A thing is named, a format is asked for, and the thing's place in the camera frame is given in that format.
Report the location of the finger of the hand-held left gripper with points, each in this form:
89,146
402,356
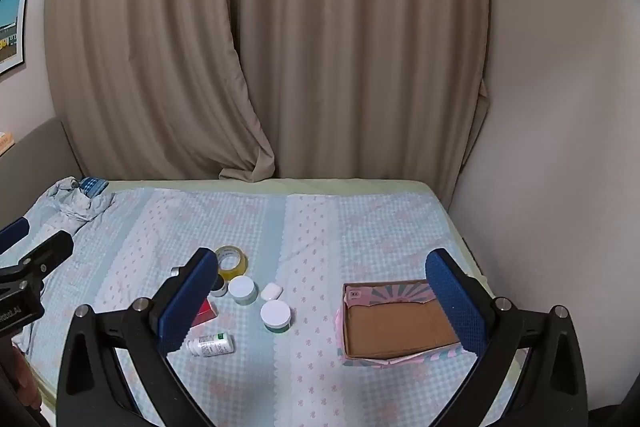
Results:
14,233
52,249

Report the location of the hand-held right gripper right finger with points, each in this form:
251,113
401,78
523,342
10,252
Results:
456,302

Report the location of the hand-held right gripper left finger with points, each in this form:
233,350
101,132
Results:
192,292

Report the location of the small white cream jar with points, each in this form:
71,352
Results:
243,290

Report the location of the yellow tape roll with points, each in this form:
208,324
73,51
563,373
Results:
232,259

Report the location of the white bottle green label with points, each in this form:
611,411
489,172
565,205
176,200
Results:
210,346

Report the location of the pink cardboard box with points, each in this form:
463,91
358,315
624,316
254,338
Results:
395,322

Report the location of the white earbuds case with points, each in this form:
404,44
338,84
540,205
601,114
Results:
271,291

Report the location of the large white cream jar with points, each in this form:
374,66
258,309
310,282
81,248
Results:
276,315

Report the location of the person's left hand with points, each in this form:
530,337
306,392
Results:
22,377

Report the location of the red box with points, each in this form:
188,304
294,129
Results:
205,313

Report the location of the small dark jar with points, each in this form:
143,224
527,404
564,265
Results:
218,290

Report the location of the small silver cap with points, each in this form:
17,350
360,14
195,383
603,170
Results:
175,271

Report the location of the crumpled light blue cloth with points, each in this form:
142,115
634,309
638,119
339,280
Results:
65,204

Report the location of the grey headboard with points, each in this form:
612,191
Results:
40,157

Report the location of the patterned light blue blanket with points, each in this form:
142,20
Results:
310,232

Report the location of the pale green mattress sheet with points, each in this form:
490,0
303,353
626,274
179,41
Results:
350,183

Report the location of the beige curtain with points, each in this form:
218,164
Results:
360,47
150,47

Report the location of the wall poster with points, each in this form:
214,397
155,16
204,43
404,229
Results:
12,32

